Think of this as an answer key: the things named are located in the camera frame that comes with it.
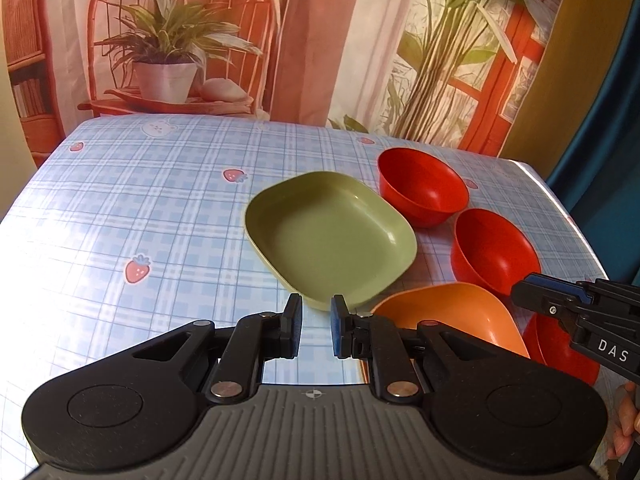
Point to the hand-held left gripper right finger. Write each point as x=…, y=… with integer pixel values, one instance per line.
x=337, y=331

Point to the green rectangular plate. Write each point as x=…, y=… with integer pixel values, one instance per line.
x=325, y=232

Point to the blue plaid strawberry tablecloth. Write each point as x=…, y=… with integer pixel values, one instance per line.
x=150, y=210

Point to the person's right hand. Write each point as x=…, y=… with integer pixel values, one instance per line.
x=629, y=422

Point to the red bowl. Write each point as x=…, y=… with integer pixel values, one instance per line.
x=422, y=182
x=550, y=352
x=495, y=247

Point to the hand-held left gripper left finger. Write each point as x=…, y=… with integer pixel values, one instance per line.
x=297, y=321

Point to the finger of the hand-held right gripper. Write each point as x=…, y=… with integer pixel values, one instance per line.
x=542, y=301
x=584, y=294

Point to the printed backdrop cloth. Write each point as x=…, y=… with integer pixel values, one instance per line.
x=325, y=35

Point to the orange rectangular plate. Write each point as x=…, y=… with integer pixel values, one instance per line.
x=450, y=306

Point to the teal curtain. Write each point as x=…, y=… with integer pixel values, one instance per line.
x=610, y=160

